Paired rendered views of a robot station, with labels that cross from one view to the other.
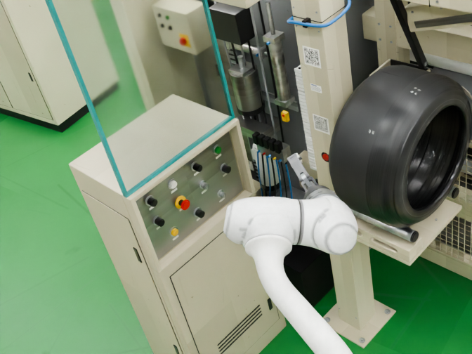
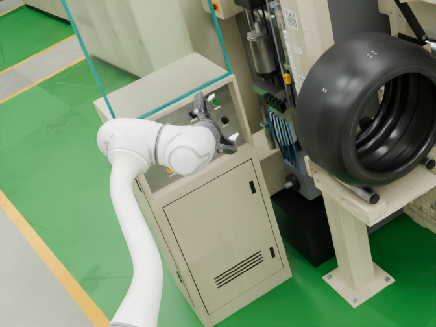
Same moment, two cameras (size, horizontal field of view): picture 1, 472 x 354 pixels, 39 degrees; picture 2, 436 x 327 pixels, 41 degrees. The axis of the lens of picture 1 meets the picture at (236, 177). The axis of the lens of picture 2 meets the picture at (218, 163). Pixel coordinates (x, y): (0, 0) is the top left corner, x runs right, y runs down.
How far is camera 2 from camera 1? 0.69 m
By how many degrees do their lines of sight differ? 16
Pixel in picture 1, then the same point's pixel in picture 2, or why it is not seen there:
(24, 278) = (100, 205)
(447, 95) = (407, 61)
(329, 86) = (305, 47)
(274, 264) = (121, 174)
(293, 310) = (121, 214)
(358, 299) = (352, 261)
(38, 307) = (102, 230)
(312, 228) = (165, 149)
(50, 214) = not seen: hidden behind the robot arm
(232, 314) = (230, 254)
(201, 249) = (196, 189)
